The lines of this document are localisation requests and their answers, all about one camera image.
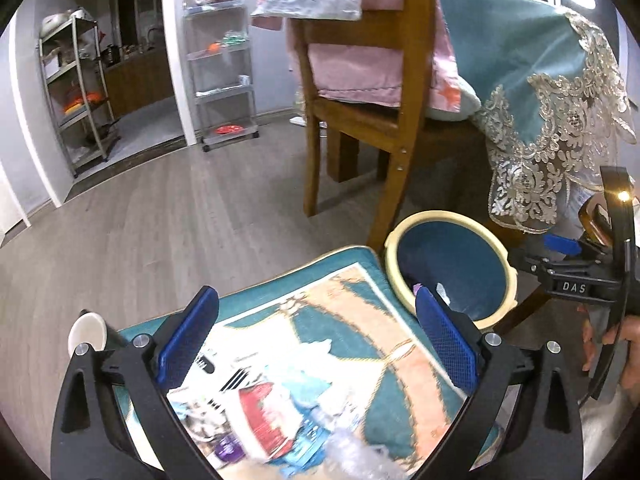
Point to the purple printed packet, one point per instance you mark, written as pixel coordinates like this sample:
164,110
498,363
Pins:
227,447

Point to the orange red cookware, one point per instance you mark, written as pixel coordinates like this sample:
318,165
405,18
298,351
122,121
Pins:
80,103

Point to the red plastic dish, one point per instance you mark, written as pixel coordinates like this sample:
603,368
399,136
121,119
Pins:
227,129

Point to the red printed packet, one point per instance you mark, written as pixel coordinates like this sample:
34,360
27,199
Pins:
260,410

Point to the pink seat cushion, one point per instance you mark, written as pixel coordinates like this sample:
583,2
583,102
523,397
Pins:
350,70

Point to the small purple wrapper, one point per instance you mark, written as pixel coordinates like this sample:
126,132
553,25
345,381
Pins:
419,289

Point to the white rolling cart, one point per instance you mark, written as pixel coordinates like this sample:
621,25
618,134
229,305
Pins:
220,92

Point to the teal lace-trimmed tablecloth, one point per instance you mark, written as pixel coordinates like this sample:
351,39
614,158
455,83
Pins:
515,45

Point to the grey printed packet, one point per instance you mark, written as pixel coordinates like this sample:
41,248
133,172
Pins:
200,415

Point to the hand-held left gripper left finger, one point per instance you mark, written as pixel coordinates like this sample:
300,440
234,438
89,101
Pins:
187,332

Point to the metal shelf rack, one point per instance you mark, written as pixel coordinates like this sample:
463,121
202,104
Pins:
75,116

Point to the black mug with white inside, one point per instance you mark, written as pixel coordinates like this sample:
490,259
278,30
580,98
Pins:
87,332

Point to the white box with black print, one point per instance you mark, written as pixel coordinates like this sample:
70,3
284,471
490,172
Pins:
235,355

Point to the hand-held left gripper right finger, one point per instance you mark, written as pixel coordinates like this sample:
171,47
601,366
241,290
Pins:
445,342

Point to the brown kitchen cabinet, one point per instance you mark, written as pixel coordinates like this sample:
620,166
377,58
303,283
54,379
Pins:
135,80

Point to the wooden furniture leg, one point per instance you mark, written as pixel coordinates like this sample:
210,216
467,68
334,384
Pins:
525,307

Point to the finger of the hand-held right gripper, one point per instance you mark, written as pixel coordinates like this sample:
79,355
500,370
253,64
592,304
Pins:
535,263
560,244

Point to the wooden chair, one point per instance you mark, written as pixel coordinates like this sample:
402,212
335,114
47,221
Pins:
400,125

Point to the teal bin with cream rim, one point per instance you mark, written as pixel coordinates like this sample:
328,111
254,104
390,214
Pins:
450,255

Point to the person's right hand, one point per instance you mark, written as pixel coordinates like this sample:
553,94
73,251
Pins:
627,355

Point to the metal pot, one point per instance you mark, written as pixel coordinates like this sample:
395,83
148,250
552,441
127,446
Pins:
60,21

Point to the teal patterned rug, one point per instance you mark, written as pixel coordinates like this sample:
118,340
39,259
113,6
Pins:
370,330

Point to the white door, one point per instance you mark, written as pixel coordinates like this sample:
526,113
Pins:
10,205

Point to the clear plastic packaging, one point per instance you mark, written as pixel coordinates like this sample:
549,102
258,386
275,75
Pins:
442,293
350,447

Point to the blue printed packet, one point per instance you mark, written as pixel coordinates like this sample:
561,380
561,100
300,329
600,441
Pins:
310,435

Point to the white object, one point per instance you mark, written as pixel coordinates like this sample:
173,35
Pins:
300,120

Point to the pink printed cloth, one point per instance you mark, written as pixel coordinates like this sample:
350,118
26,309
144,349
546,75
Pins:
445,85

